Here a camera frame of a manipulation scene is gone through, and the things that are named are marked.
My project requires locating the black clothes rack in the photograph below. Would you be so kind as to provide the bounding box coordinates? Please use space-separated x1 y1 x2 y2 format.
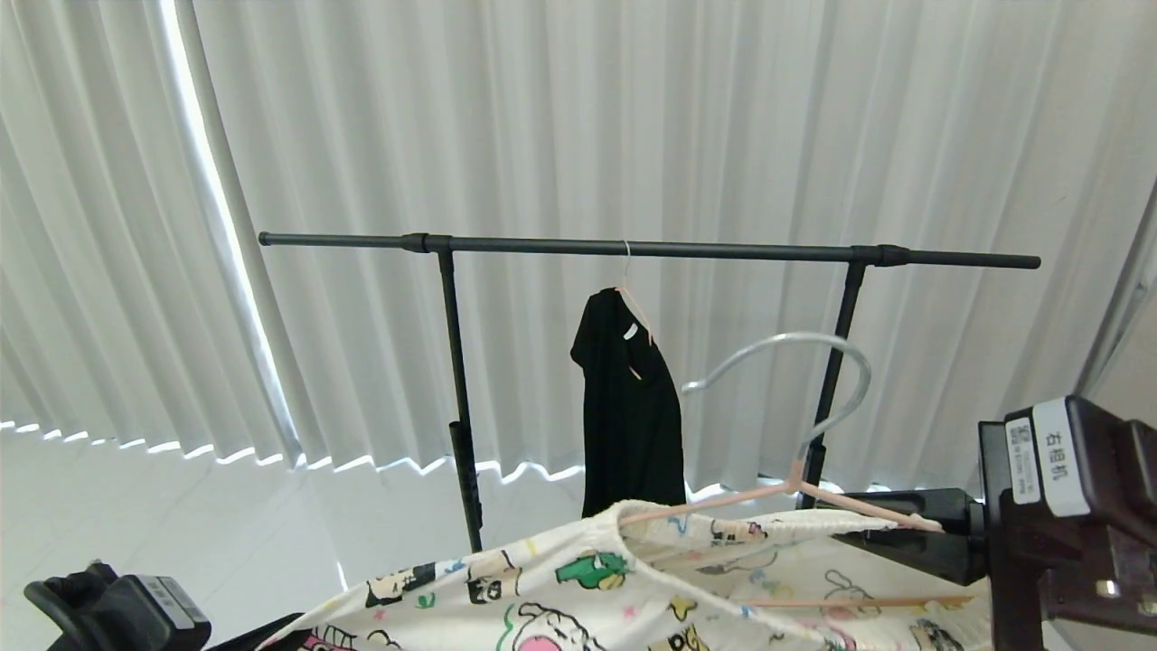
258 231 1042 554

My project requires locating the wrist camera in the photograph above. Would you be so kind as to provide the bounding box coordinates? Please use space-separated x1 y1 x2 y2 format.
978 394 1157 651
24 561 214 651

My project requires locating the pink clothes hanger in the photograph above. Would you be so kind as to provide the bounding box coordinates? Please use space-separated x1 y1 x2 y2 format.
616 240 654 381
618 331 979 609

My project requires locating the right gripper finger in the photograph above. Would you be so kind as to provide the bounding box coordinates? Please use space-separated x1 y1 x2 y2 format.
859 488 986 533
830 527 989 588

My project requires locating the cream printed garment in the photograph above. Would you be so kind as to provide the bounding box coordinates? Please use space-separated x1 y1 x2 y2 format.
256 499 997 651

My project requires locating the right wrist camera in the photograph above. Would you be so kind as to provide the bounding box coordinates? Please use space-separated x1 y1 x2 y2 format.
978 394 1157 651

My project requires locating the black garment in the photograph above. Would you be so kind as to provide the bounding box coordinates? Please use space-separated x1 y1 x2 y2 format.
570 287 688 519

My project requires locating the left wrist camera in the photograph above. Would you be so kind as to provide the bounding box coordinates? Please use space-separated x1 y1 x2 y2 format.
24 561 214 651

